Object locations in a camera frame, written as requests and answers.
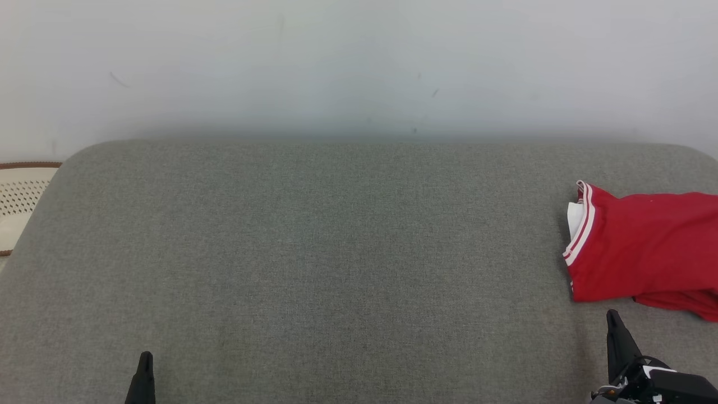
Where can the red number 23 jersey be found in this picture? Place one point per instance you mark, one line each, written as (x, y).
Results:
(645, 247)

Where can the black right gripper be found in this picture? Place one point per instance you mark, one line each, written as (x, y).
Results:
(631, 390)

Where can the red white-striped shorts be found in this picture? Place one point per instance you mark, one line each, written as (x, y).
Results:
(693, 307)

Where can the cream perforated laundry basket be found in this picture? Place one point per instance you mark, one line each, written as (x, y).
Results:
(19, 207)

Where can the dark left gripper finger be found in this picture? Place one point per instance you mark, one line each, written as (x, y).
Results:
(141, 387)

